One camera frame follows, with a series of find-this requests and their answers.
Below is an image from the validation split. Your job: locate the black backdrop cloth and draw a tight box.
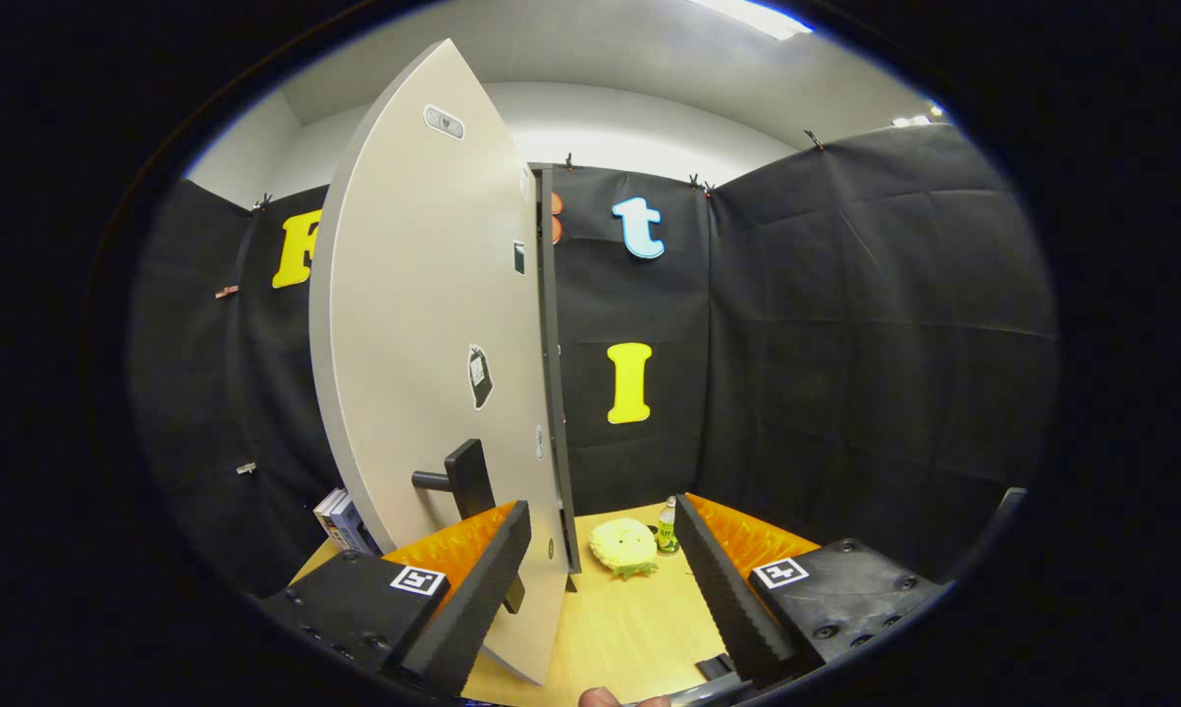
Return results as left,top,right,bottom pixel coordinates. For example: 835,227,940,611
129,123,1060,600

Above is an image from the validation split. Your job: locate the yellow plush toy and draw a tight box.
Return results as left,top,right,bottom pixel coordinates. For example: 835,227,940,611
588,517,660,580

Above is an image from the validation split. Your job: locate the blue book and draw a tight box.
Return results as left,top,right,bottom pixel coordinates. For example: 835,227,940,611
330,494,383,557

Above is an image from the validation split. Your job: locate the white book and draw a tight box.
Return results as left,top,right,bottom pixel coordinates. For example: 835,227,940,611
313,488,350,551

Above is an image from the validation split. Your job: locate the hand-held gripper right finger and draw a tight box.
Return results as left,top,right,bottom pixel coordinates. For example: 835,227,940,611
673,493,949,688

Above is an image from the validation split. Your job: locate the long ceiling light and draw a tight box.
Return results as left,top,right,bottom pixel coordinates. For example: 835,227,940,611
688,0,813,42

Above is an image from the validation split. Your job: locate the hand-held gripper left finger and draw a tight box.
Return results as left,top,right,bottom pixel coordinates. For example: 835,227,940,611
256,499,532,696

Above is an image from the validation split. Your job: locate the black door handle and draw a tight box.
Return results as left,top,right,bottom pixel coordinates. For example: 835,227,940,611
411,438,527,615

